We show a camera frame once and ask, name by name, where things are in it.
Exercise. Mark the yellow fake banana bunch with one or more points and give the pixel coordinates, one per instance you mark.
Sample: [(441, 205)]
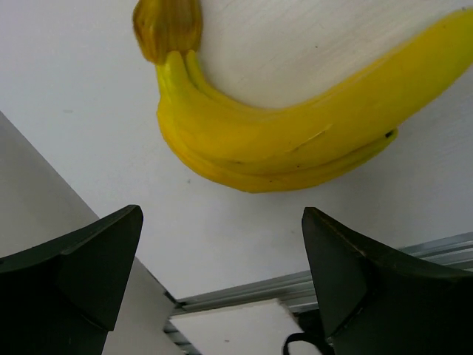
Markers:
[(258, 150)]

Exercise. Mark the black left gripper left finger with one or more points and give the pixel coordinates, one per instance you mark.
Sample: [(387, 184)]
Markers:
[(64, 296)]

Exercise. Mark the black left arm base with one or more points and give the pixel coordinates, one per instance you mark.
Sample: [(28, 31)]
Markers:
[(312, 332)]

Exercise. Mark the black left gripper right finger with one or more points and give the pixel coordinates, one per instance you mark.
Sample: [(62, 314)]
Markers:
[(374, 299)]

